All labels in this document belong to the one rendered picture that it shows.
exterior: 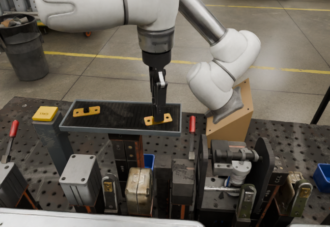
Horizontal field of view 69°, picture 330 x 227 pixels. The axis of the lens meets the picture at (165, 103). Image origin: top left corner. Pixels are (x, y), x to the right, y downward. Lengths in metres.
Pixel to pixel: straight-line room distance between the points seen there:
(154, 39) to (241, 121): 0.72
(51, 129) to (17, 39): 2.40
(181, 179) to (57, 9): 0.52
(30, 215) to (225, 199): 0.57
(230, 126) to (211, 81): 0.23
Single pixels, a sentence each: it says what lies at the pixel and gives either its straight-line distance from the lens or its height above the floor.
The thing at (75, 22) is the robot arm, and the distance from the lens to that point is 0.51.
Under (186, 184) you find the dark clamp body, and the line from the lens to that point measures 0.71.
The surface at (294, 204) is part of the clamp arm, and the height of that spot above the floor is 1.03.
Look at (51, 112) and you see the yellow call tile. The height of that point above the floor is 1.16.
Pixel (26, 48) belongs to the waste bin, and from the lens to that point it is 3.27.
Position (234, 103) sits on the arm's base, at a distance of 1.20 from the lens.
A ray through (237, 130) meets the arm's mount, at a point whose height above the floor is 0.85.
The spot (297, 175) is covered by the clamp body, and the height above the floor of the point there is 1.07.
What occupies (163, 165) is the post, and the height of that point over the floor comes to 1.10.
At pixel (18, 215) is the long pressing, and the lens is 0.85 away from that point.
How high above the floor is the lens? 1.67
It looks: 38 degrees down
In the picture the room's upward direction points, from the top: straight up
